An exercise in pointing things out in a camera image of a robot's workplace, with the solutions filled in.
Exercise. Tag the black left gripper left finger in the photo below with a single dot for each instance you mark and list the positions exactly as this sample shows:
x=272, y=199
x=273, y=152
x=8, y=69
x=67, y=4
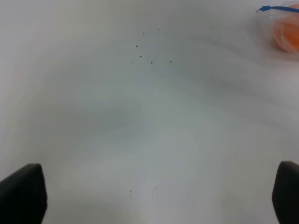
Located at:
x=23, y=196

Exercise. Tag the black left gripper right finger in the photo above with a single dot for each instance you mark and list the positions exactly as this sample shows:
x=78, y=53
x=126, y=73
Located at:
x=285, y=194

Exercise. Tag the clear blue-zip plastic bag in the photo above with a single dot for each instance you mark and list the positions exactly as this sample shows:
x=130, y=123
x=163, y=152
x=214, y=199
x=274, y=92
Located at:
x=265, y=20

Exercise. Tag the orange fruit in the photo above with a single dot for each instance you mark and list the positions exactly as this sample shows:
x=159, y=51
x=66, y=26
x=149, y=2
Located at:
x=286, y=28

